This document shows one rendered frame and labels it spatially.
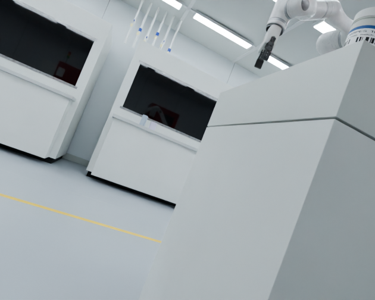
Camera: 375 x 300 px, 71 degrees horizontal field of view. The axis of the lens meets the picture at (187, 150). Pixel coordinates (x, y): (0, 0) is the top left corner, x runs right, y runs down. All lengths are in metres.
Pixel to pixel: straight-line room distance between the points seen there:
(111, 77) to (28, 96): 1.54
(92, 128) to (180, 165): 1.73
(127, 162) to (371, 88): 3.19
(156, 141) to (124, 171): 0.57
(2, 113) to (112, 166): 1.36
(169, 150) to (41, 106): 1.64
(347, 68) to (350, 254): 0.33
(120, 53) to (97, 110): 1.03
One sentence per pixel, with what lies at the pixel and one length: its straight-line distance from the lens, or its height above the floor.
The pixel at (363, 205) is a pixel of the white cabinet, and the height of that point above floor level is 0.70.
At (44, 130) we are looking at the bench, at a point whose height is 0.39.
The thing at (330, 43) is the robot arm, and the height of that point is 1.52.
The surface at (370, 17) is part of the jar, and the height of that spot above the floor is 1.04.
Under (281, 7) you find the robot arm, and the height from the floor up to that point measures 1.41.
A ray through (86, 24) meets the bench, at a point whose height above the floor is 1.85.
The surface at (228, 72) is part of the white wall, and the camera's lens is 5.23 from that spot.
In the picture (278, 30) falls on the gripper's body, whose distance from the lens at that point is 1.27.
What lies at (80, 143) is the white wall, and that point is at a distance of 4.65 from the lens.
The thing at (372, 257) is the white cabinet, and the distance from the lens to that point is 0.63.
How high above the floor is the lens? 0.65
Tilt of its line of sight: 3 degrees up
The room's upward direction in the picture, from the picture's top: 22 degrees clockwise
